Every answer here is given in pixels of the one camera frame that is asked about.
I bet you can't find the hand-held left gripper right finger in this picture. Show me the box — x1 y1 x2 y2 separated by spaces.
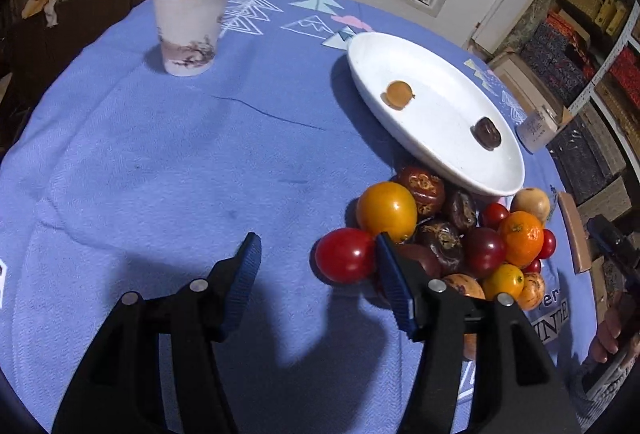
375 232 583 434

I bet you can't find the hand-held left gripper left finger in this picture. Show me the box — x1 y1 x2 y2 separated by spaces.
51 232 262 434

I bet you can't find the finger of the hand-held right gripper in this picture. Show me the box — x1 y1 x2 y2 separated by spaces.
586 215 633 267

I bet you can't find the speckled tan fruit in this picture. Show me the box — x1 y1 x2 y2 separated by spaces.
515 272 546 311
442 274 486 301

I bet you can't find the large yellow tomato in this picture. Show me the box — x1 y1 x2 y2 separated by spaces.
356 182 418 243

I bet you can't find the tan round fruit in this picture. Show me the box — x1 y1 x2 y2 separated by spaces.
510 187 552 225

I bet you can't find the dark purple tomato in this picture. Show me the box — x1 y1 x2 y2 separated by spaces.
462 227 507 279
395 244 444 281

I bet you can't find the small yellow tomato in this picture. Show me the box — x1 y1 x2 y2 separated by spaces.
481 264 525 301

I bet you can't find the white oval plate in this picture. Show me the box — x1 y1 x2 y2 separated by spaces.
347 32 526 197

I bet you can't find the person's right forearm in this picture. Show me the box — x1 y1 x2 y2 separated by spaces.
570 354 638 425

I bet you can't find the person's right hand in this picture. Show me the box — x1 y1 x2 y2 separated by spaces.
589 294 636 365

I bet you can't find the wooden chair back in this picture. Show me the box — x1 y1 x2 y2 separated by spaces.
557 191 608 340

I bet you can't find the dark water chestnut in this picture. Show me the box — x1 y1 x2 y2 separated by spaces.
397 165 447 222
472 116 502 149
415 220 466 277
442 189 479 232

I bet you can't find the blue printed tablecloth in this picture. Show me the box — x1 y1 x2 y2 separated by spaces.
0 0 601 434

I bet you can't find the white drink can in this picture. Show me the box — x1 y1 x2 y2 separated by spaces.
516 106 560 154

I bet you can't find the shelf of patterned boxes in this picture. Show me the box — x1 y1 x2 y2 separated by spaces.
520 0 640 225

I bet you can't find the small orange tomato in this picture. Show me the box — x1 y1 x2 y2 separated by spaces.
381 80 417 111

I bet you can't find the white printed paper cup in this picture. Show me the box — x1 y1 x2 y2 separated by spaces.
148 0 237 77

